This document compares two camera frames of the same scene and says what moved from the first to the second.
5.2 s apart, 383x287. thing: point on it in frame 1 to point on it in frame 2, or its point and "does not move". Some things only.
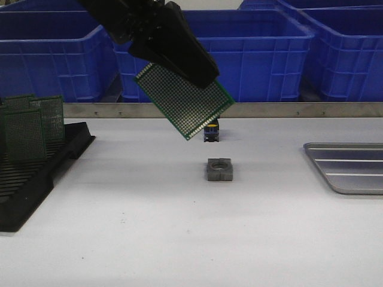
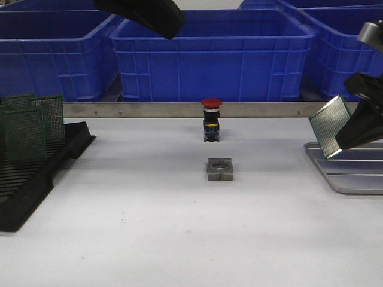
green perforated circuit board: x=26 y=135 does not move
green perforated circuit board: x=190 y=107 to x=327 y=121
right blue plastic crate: x=344 y=61 does not move
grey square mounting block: x=219 y=169 does not move
